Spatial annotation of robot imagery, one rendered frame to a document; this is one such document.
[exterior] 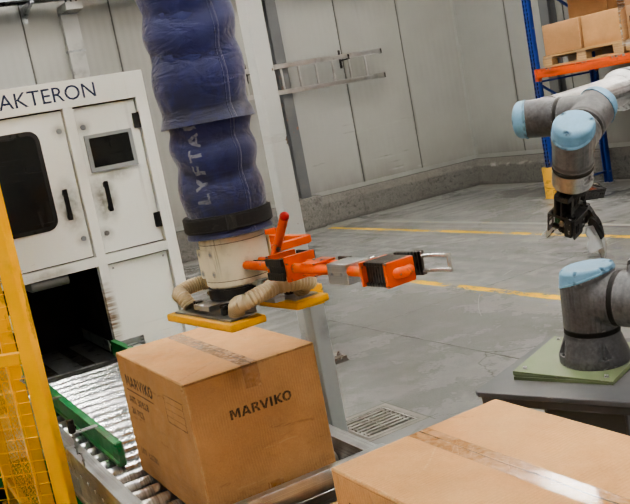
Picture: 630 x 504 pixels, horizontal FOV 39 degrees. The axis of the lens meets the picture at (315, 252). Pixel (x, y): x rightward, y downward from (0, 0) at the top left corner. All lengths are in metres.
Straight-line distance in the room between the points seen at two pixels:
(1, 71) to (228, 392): 9.09
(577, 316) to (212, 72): 1.15
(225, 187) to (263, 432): 0.72
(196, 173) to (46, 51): 9.29
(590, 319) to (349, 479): 1.07
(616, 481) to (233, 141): 1.18
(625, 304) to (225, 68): 1.17
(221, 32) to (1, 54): 9.17
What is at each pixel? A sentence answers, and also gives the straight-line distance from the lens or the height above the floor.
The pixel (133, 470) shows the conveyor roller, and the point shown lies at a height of 0.55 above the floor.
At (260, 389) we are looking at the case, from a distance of 2.43.
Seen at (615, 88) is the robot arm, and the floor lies 1.49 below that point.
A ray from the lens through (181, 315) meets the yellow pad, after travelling 2.29.
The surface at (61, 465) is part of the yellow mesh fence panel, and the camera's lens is 3.02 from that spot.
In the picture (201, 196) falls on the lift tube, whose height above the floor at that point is 1.43.
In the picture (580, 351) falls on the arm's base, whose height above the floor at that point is 0.82.
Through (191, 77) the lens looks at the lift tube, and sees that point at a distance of 2.11.
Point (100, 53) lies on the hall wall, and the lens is 11.55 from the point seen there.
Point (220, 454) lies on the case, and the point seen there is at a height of 0.73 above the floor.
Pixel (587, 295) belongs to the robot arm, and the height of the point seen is 0.97.
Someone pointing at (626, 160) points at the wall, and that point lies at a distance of 12.18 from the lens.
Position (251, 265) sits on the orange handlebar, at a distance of 2.13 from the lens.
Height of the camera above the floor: 1.57
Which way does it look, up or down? 9 degrees down
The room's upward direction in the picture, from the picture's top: 11 degrees counter-clockwise
